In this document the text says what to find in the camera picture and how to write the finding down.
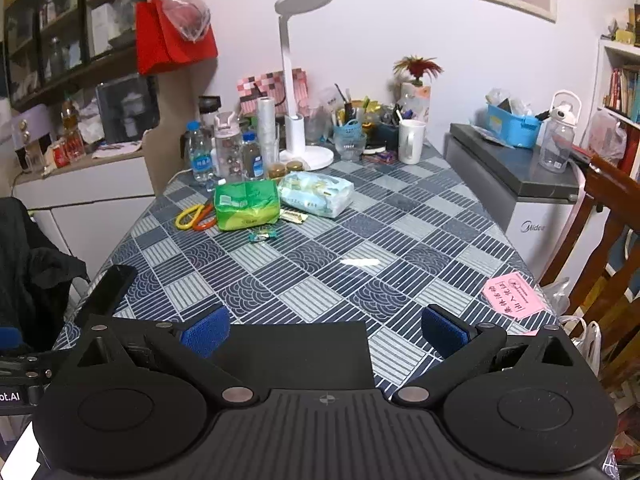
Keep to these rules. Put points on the clear box with gold base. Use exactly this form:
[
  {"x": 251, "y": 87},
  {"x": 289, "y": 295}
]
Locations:
[{"x": 286, "y": 176}]

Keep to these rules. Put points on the beige wooden panel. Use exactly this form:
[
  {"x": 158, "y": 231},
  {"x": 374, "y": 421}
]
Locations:
[{"x": 165, "y": 160}]

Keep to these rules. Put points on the smartphone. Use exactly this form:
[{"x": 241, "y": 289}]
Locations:
[{"x": 112, "y": 290}]

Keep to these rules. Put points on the white and pink vase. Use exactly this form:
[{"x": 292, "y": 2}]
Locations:
[{"x": 415, "y": 100}]

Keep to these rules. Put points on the black jacket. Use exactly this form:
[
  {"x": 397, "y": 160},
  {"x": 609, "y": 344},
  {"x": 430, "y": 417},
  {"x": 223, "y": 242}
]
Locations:
[{"x": 35, "y": 270}]

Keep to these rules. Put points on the orange plastic loop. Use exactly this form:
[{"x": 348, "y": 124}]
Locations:
[{"x": 205, "y": 225}]

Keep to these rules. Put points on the red and yellow feather decoration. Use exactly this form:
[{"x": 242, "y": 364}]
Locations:
[{"x": 417, "y": 67}]

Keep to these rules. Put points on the white mug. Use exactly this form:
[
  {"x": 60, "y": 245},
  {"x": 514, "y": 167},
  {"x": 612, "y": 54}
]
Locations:
[{"x": 411, "y": 142}]

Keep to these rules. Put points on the white low cabinet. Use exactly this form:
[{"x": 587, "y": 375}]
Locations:
[{"x": 90, "y": 205}]

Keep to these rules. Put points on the bunch of pens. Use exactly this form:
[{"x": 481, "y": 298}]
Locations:
[
  {"x": 397, "y": 112},
  {"x": 345, "y": 110}
]

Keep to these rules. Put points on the roll of clear plastic bags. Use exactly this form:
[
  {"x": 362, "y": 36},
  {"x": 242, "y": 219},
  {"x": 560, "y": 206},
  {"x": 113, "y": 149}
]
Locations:
[{"x": 266, "y": 115}]

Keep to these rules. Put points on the green candy wrapper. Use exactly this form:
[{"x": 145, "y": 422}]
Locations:
[{"x": 262, "y": 236}]

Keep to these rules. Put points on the tall clear glass cup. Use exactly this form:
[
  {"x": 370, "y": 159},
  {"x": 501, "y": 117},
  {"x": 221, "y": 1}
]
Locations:
[{"x": 316, "y": 125}]

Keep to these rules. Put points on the white bookshelf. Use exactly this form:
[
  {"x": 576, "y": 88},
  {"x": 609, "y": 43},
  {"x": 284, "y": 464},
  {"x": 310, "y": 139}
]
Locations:
[{"x": 602, "y": 60}]

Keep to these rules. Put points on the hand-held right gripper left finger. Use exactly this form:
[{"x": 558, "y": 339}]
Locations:
[{"x": 206, "y": 332}]

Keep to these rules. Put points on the red can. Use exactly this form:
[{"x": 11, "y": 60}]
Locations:
[{"x": 60, "y": 156}]

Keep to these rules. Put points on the white desk lamp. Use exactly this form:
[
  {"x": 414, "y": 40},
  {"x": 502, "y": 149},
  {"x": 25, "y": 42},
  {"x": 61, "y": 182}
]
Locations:
[{"x": 292, "y": 135}]

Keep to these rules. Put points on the white plastic bag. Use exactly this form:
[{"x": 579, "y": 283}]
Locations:
[{"x": 607, "y": 140}]

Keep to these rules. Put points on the black and white disc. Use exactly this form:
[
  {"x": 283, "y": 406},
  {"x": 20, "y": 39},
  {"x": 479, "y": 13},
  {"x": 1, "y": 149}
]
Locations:
[{"x": 374, "y": 149}]

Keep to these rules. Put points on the desktop with blue patterned cloth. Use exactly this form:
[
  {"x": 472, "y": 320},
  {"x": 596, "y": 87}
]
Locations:
[{"x": 350, "y": 240}]

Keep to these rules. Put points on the dark blue pen holder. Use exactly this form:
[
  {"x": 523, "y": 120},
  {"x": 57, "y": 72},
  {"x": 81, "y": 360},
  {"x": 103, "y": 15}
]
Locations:
[{"x": 387, "y": 135}]

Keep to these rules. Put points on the red hanging bag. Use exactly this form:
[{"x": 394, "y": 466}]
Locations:
[{"x": 160, "y": 55}]

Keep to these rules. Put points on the glass mug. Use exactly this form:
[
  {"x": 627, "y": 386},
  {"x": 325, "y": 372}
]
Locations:
[{"x": 270, "y": 147}]

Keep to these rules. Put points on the row of books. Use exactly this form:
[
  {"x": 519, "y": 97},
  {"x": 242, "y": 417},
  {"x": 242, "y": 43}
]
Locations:
[{"x": 622, "y": 92}]

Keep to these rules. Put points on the blue plastic basket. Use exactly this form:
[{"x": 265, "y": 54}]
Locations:
[{"x": 348, "y": 132}]

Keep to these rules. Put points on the red and blue small box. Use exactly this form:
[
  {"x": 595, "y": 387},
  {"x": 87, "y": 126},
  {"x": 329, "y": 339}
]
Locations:
[{"x": 381, "y": 158}]

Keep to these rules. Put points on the clear bottle with pink lid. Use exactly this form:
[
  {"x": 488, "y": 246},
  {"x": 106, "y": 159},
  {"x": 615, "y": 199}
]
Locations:
[{"x": 227, "y": 150}]

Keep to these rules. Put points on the white and blue tissue pack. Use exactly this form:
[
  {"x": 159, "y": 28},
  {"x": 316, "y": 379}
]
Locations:
[{"x": 315, "y": 194}]

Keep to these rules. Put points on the cooking oil bottle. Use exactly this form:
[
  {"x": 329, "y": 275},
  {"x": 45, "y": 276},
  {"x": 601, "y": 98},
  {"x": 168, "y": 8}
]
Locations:
[{"x": 72, "y": 135}]

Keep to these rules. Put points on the green tissue pack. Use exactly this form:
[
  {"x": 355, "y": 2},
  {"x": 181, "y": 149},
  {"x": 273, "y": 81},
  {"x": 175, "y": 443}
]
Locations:
[{"x": 245, "y": 205}]

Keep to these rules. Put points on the gold ornament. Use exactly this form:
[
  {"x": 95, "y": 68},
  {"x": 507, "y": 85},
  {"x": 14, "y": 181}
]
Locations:
[{"x": 370, "y": 110}]

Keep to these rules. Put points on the clear hanging plastic bag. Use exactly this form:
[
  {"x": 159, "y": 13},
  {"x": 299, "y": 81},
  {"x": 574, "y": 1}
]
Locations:
[{"x": 180, "y": 7}]

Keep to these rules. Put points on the wooden chair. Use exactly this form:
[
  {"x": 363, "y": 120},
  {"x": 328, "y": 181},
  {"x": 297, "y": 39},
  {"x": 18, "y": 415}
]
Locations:
[{"x": 610, "y": 200}]

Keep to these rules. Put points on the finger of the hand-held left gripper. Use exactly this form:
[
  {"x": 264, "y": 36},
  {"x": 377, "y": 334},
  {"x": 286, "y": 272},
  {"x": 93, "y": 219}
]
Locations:
[{"x": 9, "y": 337}]

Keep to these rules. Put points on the gold foil wrapper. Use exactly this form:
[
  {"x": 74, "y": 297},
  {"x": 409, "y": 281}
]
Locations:
[{"x": 292, "y": 215}]

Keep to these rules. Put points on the pink paper note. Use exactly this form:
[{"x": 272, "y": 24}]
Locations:
[{"x": 510, "y": 302}]

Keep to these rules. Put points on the glass jar with black lid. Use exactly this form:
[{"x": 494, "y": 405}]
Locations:
[{"x": 210, "y": 107}]

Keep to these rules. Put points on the white mini fridge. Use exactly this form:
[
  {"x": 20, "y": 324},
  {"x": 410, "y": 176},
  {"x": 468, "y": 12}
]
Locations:
[{"x": 505, "y": 180}]

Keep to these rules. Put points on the light blue plastic box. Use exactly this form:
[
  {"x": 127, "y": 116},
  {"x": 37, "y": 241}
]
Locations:
[{"x": 515, "y": 127}]

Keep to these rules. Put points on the small blue-capped water bottle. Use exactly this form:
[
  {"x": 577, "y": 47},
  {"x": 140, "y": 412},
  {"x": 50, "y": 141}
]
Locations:
[{"x": 253, "y": 157}]

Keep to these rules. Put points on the dark cabinet with glass doors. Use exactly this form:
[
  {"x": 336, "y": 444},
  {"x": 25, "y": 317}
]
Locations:
[{"x": 60, "y": 25}]

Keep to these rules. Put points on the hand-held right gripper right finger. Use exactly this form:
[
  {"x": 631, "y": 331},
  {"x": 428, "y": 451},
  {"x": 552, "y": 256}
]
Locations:
[{"x": 444, "y": 332}]

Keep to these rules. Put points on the glass bowl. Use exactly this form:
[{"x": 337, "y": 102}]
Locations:
[{"x": 350, "y": 150}]

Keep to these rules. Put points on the tall blue-capped water bottle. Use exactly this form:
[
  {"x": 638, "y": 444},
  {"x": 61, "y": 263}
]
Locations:
[{"x": 199, "y": 155}]

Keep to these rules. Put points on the gold jar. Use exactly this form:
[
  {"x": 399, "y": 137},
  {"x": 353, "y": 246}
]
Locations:
[
  {"x": 276, "y": 169},
  {"x": 295, "y": 166}
]

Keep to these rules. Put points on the white zip packet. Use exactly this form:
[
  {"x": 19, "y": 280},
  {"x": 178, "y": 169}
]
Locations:
[{"x": 331, "y": 99}]

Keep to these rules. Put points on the pink checkered gift bag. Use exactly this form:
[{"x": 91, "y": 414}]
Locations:
[{"x": 255, "y": 90}]

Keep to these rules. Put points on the yellow plastic loop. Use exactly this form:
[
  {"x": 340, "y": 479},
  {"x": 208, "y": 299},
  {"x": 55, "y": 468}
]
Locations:
[{"x": 187, "y": 216}]

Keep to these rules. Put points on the black kitchen appliance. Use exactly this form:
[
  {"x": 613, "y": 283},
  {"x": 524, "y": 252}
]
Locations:
[{"x": 127, "y": 110}]

